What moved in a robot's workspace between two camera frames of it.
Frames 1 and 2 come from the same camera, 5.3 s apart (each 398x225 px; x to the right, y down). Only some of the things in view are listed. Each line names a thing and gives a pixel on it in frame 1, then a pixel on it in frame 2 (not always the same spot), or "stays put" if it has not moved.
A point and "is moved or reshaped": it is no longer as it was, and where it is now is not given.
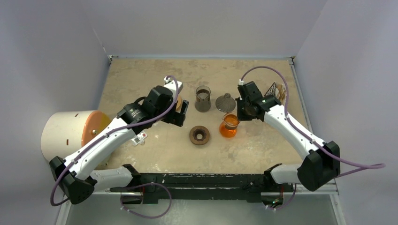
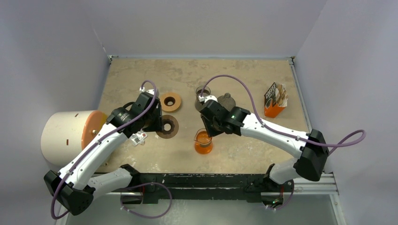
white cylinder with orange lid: (63, 133) stays put
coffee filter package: (279, 91) stays put
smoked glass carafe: (202, 103) stays put
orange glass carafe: (228, 128) is moved or reshaped
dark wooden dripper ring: (199, 135) -> (169, 119)
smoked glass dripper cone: (225, 103) stays put
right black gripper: (244, 111) -> (210, 124)
